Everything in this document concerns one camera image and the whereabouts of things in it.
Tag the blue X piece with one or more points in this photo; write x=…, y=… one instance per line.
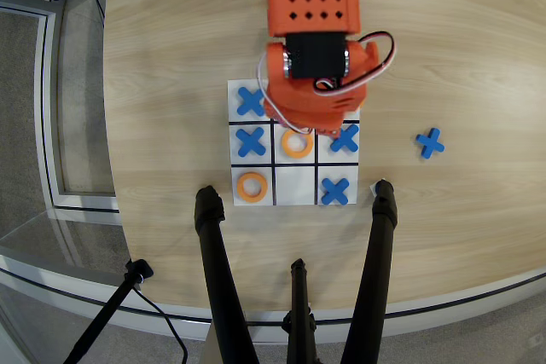
x=335, y=191
x=430, y=143
x=249, y=102
x=347, y=140
x=251, y=142

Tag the grey metal floor frame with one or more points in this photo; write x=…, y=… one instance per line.
x=49, y=125

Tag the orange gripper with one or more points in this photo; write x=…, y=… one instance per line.
x=321, y=127

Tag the thin black stand pole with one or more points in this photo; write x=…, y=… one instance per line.
x=106, y=317

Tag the black tripod leg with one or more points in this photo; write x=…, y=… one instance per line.
x=375, y=274
x=300, y=317
x=222, y=274

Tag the small white tag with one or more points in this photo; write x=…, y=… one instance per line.
x=372, y=188

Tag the white tic-tac-toe board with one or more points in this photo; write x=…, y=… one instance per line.
x=294, y=185

